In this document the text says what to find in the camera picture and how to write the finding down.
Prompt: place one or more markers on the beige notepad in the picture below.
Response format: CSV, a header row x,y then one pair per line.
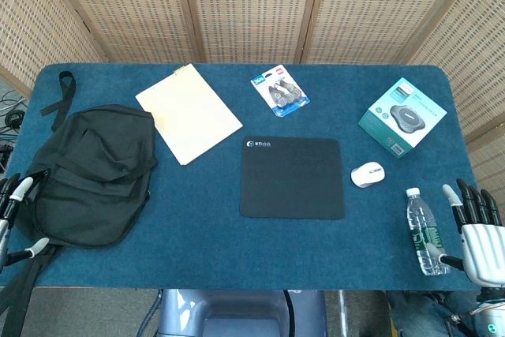
x,y
188,114

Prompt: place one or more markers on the blue blister pack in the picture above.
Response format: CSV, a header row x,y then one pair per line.
x,y
280,90

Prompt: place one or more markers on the black backpack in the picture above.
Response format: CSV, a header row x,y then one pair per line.
x,y
87,179

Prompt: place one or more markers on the blue table mat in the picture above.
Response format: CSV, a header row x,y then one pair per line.
x,y
221,250

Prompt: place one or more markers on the woven folding screen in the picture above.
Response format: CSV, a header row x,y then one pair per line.
x,y
252,9

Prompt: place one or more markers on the speakerphone product box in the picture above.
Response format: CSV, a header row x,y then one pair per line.
x,y
402,116

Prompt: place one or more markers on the white computer mouse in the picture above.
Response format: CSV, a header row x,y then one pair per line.
x,y
367,173

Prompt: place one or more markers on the black mouse pad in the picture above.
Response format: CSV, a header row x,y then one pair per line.
x,y
291,177

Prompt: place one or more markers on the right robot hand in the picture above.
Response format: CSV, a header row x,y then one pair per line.
x,y
479,244

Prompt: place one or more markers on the clear plastic water bottle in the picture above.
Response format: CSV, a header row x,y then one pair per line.
x,y
424,232

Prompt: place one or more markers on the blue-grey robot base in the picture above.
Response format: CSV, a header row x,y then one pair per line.
x,y
244,313

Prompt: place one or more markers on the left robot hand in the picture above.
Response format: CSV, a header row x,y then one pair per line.
x,y
4,214

